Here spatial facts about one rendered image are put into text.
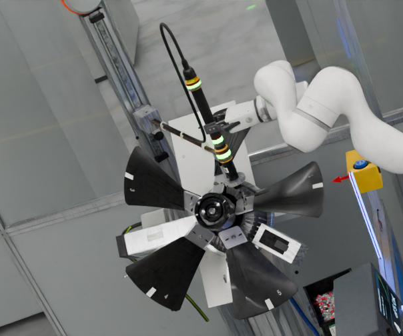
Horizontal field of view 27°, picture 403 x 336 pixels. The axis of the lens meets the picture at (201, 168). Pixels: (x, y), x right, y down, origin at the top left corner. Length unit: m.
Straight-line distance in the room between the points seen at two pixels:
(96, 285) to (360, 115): 2.11
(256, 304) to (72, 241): 1.34
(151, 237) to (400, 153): 1.13
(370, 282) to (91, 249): 1.95
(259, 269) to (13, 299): 2.59
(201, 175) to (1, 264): 2.16
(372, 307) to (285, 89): 0.56
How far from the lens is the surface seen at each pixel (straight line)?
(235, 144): 2.68
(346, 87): 2.02
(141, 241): 2.90
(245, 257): 2.66
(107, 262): 3.78
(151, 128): 3.11
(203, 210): 2.65
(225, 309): 3.64
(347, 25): 3.17
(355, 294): 2.03
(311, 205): 2.58
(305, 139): 2.01
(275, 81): 2.08
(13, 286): 4.97
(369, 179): 2.88
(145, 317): 3.93
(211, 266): 2.93
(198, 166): 2.98
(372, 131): 2.03
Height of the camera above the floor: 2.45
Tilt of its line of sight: 25 degrees down
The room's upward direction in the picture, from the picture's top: 24 degrees counter-clockwise
